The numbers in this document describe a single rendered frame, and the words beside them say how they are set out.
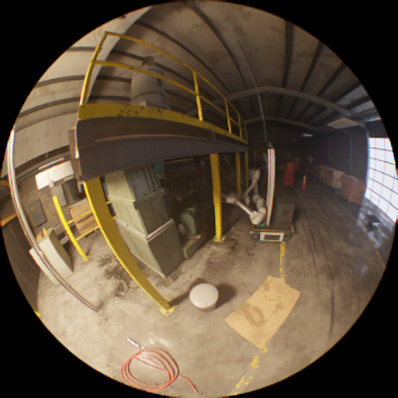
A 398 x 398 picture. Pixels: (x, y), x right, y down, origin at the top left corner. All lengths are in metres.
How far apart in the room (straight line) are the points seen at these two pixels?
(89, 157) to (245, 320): 2.09
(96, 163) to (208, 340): 1.92
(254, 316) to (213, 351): 0.66
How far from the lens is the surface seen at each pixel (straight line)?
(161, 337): 1.80
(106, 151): 0.84
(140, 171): 1.46
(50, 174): 3.80
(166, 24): 4.14
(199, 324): 1.71
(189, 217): 1.85
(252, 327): 1.73
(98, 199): 0.76
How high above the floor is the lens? 1.68
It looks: 21 degrees down
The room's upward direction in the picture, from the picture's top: 7 degrees counter-clockwise
